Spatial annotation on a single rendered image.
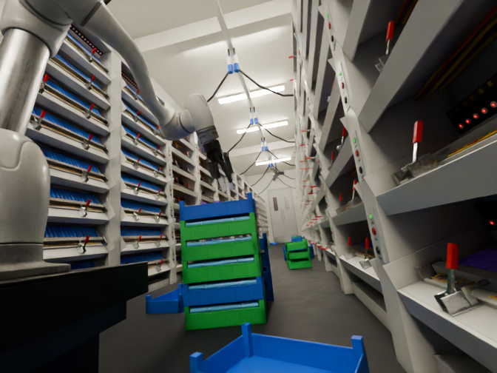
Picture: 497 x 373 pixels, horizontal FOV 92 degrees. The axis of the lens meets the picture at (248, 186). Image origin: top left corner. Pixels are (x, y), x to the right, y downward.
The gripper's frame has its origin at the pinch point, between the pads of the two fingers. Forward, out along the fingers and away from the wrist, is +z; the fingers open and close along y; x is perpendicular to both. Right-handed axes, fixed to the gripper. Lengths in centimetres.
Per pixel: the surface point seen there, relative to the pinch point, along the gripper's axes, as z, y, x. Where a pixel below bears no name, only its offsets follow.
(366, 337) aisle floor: 47, 50, -30
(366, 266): 34, 52, -17
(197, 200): 26, -139, 118
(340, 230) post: 41, 37, 25
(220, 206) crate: 5.9, 4.9, -15.3
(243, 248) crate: 22.8, 11.7, -19.0
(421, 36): -18, 72, -47
